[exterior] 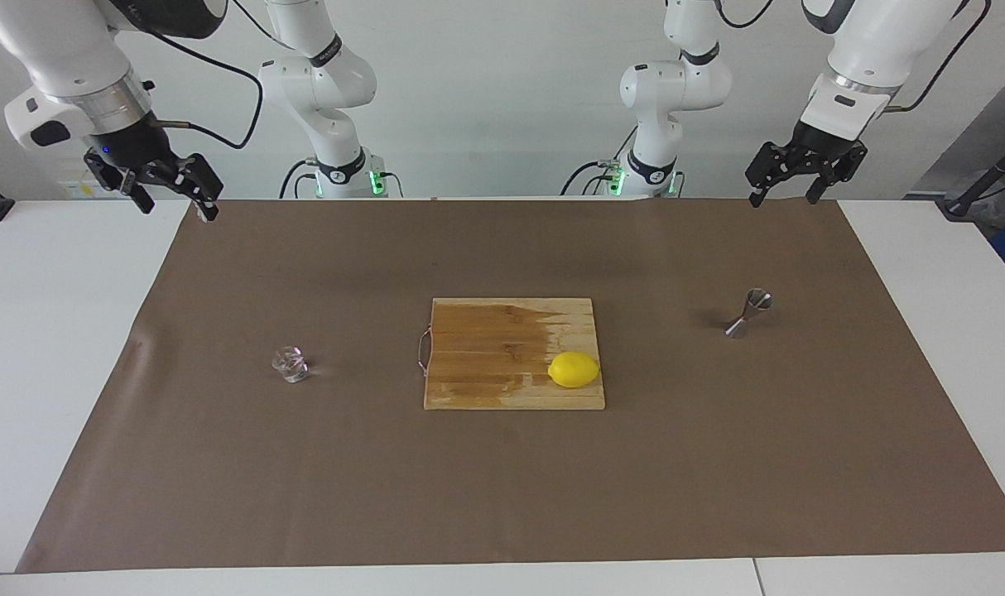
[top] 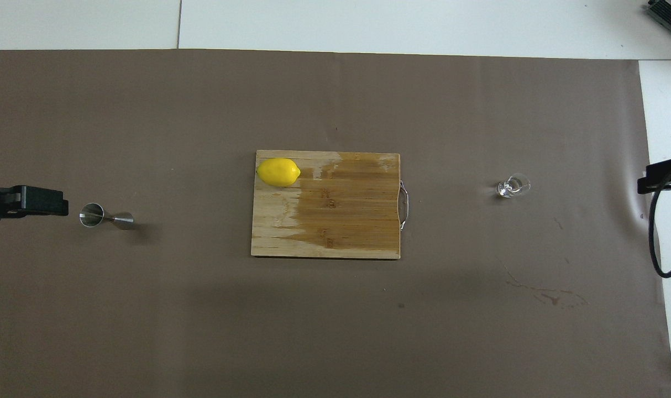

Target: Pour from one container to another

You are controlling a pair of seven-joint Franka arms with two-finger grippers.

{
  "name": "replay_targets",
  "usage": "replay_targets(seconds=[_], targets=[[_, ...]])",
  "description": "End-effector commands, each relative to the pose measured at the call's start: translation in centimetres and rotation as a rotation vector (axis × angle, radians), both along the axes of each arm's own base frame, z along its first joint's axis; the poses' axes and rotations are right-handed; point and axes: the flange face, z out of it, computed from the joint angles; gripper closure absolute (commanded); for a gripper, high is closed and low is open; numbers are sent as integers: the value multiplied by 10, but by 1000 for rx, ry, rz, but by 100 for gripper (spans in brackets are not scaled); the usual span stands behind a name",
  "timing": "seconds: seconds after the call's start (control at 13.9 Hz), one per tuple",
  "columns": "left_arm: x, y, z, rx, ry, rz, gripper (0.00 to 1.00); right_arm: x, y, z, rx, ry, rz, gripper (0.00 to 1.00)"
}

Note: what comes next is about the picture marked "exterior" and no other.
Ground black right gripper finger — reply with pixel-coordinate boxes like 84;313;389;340
151;153;224;223
84;157;156;214

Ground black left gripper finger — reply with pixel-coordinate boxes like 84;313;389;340
805;149;868;205
745;142;805;208

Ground steel cocktail jigger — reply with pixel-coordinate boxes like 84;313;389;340
724;288;774;339

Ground small clear glass cup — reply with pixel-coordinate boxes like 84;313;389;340
272;346;310;384

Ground black stand pole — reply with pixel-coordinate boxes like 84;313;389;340
937;137;1005;220

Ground yellow lemon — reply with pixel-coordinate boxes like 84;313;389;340
548;351;601;389

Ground wooden cutting board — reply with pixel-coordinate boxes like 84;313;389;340
416;298;607;411

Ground brown paper table mat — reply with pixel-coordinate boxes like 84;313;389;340
16;197;1005;574

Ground black base cable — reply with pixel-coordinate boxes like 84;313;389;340
279;157;321;199
560;124;637;197

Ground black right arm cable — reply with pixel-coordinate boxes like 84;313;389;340
142;29;265;151

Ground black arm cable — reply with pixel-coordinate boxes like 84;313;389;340
887;0;993;113
142;29;265;151

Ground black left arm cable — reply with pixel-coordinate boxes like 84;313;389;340
887;0;993;113

